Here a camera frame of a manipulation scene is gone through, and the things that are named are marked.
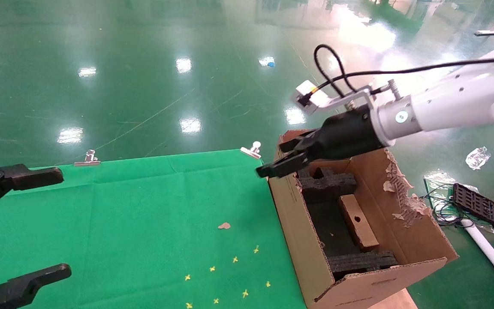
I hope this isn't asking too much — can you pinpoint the large open cardboard carton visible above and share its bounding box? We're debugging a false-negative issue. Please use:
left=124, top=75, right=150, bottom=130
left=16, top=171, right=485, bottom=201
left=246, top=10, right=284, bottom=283
left=268, top=129, right=459, bottom=309

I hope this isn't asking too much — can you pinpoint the black plastic grid tray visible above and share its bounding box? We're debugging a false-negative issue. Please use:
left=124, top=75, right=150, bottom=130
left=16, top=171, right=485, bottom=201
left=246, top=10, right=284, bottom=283
left=452, top=183, right=494, bottom=234

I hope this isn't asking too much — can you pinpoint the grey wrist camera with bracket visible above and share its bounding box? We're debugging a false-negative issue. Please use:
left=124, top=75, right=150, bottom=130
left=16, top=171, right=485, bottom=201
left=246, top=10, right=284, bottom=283
left=292, top=79, right=400, bottom=115

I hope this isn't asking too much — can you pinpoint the small brown cardboard box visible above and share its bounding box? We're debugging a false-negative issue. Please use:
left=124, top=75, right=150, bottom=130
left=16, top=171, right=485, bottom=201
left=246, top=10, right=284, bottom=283
left=338, top=194, right=380, bottom=253

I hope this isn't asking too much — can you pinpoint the white table leg pipe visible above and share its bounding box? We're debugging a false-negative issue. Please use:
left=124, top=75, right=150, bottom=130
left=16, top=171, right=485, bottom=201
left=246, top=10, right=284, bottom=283
left=461, top=219, right=494, bottom=299

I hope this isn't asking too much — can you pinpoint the crumpled clear plastic bag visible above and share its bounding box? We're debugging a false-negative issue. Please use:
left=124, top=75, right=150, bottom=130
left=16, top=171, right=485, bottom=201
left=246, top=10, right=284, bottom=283
left=465, top=146, right=492, bottom=170

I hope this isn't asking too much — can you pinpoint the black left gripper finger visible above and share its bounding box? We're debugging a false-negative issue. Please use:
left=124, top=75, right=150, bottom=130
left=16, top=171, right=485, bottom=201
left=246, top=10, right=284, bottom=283
left=0, top=162, right=64, bottom=220
left=0, top=264, right=72, bottom=309

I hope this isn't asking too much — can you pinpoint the green table cloth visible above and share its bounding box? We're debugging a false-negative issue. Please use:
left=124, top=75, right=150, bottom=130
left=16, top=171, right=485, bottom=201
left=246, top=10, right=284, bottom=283
left=0, top=149, right=307, bottom=309

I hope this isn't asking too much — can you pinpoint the flat clear plastic bag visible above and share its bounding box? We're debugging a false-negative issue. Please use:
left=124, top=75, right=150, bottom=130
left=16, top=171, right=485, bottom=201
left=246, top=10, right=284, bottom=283
left=423, top=171, right=460, bottom=194

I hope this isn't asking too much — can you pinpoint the silver binder clip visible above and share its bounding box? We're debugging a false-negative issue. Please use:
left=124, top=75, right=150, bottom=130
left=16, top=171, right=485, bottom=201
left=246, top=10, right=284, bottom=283
left=74, top=150, right=100, bottom=167
left=240, top=141, right=262, bottom=160

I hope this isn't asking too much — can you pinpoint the black foam block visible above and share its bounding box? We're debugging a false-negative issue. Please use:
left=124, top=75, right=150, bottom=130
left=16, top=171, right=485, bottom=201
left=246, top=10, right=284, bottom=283
left=326, top=251, right=400, bottom=282
left=296, top=167, right=358, bottom=204

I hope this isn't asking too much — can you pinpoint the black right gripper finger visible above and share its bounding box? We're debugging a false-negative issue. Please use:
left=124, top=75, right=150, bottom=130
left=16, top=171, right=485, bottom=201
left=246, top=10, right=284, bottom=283
left=279, top=129, right=320, bottom=154
left=256, top=150, right=312, bottom=179

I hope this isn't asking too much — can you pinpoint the thin black wire bundle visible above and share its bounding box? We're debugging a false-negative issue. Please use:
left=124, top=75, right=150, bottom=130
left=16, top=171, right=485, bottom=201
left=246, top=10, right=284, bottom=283
left=419, top=184, right=475, bottom=227

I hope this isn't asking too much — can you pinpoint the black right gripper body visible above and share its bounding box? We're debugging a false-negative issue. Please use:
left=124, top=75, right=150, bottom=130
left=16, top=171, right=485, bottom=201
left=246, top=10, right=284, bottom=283
left=304, top=104, right=386, bottom=163

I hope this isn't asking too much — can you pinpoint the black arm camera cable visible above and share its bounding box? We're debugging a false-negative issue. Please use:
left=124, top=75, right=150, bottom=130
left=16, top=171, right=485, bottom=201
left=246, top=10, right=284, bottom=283
left=313, top=44, right=494, bottom=98

